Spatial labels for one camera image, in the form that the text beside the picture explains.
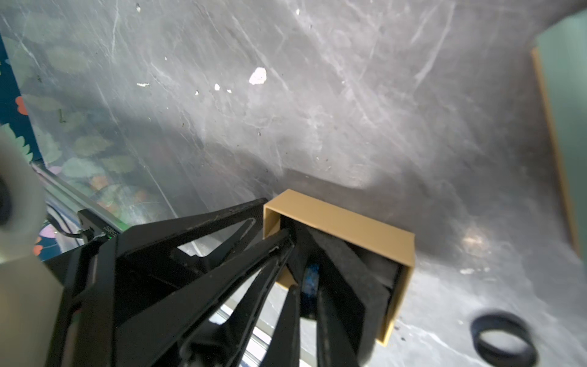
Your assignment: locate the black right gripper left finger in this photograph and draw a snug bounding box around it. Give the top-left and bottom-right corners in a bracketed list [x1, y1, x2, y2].
[46, 199, 294, 366]

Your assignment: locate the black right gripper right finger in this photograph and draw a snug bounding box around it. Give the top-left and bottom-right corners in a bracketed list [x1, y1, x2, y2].
[260, 274, 361, 367]

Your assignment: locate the black ring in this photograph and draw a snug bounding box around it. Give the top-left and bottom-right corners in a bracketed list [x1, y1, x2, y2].
[469, 311, 538, 367]

